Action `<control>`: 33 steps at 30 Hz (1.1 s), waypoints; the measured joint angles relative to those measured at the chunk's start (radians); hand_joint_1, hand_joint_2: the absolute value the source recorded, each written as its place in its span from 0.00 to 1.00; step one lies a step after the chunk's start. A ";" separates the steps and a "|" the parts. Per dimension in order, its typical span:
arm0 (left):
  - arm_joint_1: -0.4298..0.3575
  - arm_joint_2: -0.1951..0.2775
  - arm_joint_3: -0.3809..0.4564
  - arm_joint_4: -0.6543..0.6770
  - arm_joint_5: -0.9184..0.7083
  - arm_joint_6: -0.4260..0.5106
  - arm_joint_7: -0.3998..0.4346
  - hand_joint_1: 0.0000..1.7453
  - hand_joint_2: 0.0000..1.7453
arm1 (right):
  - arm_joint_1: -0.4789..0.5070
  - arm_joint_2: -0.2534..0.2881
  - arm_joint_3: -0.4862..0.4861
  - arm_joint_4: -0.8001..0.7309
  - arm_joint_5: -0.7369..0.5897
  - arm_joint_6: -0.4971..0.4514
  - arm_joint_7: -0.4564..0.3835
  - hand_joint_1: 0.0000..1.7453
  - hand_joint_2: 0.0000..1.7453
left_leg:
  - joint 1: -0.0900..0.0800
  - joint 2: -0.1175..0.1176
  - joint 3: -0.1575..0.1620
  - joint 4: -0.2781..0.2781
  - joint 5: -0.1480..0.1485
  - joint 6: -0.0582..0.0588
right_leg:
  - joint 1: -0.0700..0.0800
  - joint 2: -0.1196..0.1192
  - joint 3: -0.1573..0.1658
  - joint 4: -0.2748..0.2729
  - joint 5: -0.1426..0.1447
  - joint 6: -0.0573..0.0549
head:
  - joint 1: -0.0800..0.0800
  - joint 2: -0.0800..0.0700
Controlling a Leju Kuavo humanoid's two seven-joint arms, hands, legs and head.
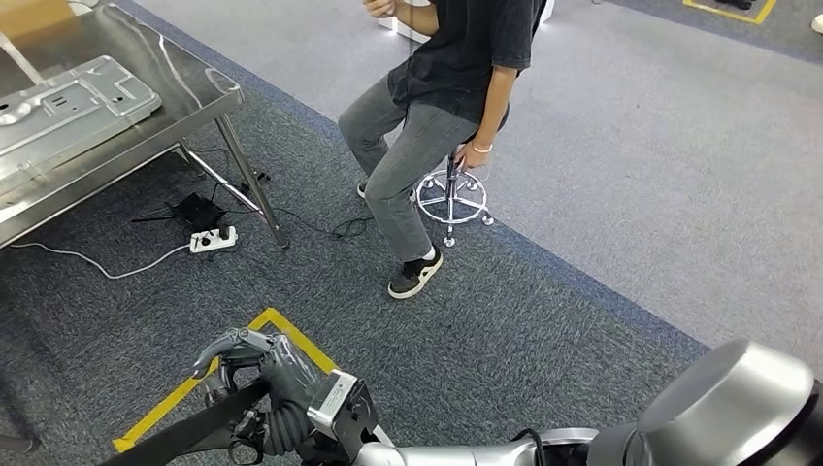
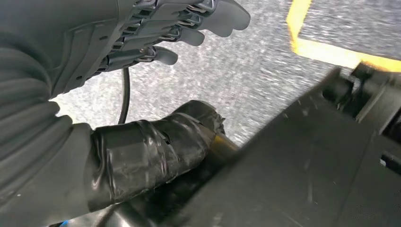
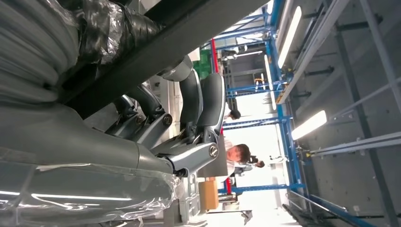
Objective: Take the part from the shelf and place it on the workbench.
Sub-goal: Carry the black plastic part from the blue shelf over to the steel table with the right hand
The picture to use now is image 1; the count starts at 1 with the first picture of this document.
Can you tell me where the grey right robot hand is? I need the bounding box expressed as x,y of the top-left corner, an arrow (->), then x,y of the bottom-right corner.
191,329 -> 323,419

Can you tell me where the person's left hand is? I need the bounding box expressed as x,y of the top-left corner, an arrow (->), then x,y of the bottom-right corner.
454,138 -> 493,172

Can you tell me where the long black plastic part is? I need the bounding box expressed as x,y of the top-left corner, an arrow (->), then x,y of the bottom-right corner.
96,379 -> 272,466

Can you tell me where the stainless steel workbench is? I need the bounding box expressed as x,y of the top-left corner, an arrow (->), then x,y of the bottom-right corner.
0,0 -> 290,252

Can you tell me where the white box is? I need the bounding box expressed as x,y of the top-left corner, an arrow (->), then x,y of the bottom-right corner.
376,0 -> 433,45

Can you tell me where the chrome swivel stool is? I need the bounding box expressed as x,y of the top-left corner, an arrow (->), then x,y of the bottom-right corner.
414,102 -> 512,250

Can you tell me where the yellow floor tape square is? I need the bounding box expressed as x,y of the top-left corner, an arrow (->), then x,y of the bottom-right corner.
682,0 -> 778,25
112,307 -> 340,454

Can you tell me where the white power strip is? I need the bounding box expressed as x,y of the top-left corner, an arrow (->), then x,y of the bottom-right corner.
189,226 -> 239,254

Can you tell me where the black router box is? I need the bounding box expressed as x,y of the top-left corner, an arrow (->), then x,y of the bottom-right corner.
131,192 -> 227,233

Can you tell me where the silver stamped metal panel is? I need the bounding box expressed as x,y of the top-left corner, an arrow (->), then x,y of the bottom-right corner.
0,54 -> 163,197

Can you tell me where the black floor cable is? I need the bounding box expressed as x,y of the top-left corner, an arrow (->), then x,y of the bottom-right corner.
224,204 -> 376,241

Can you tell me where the white power cable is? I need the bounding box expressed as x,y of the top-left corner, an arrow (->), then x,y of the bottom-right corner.
9,241 -> 194,282

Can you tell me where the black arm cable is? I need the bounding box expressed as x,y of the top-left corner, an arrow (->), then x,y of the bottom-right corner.
510,427 -> 547,466

